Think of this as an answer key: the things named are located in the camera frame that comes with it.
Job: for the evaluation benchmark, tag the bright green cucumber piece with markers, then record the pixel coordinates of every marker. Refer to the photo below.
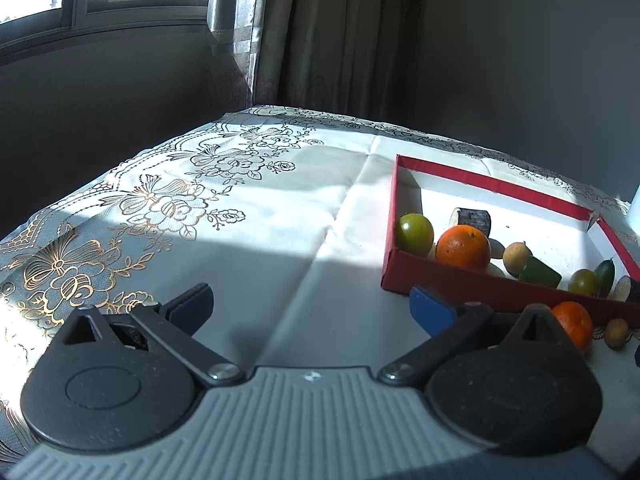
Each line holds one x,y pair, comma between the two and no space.
540,271

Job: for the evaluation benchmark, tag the white floral tablecloth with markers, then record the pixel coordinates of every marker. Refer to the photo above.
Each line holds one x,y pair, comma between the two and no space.
250,220

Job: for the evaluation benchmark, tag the light blue electric kettle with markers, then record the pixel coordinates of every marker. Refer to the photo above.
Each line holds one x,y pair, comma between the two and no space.
636,215

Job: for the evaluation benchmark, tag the dark green cucumber piece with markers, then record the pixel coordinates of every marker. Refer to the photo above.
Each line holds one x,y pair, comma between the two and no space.
605,275

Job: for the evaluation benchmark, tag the small brown round fruit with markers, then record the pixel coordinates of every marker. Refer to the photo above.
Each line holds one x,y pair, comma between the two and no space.
515,257
616,332

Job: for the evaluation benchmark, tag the red cardboard box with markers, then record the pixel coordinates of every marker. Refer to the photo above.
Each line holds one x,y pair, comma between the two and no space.
450,285

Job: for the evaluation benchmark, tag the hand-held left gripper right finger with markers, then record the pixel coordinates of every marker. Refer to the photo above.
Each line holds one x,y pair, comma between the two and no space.
430,310

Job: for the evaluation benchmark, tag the patterned beige curtain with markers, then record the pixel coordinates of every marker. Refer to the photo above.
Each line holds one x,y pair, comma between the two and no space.
340,35

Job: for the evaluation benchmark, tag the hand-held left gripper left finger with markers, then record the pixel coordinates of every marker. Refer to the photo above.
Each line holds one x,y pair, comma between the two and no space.
192,302

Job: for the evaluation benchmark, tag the large green round fruit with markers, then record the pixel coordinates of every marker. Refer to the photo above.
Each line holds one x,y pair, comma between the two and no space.
415,234

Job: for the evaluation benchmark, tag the small green round fruit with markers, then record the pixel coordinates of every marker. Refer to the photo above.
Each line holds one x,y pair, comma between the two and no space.
582,281

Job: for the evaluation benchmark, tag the orange mandarin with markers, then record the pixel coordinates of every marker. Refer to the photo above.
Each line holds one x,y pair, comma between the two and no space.
575,322
462,247

